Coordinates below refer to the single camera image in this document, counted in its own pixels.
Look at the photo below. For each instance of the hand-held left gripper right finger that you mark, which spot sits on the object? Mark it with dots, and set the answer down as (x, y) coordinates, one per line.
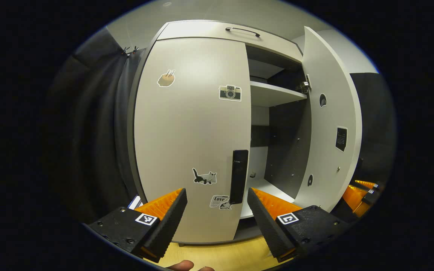
(264, 226)

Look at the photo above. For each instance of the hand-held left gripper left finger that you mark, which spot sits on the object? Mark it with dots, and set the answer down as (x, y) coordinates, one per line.
(170, 222)

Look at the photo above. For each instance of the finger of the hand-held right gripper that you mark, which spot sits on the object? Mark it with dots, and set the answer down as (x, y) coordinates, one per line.
(354, 199)
(367, 184)

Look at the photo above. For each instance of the grey cabinet door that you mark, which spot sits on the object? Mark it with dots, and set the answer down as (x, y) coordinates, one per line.
(187, 131)
(326, 150)

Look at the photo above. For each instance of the grey double-door shoe cabinet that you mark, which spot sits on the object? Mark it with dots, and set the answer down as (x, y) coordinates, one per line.
(288, 150)

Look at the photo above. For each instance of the metal door hinge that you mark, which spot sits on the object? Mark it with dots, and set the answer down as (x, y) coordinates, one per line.
(303, 86)

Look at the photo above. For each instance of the grey cabinet shelf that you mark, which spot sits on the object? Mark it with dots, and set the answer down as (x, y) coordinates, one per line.
(273, 94)

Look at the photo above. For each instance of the grey cabinet drawer front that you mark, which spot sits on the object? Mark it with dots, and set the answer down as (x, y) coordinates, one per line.
(202, 30)

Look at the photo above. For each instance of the blue white box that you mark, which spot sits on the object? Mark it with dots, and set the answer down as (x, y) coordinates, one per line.
(136, 202)

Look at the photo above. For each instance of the black backdrop cloth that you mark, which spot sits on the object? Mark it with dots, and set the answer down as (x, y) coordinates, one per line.
(89, 131)

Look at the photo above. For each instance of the black cloth clip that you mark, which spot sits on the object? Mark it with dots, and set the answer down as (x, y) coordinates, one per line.
(126, 51)
(136, 49)

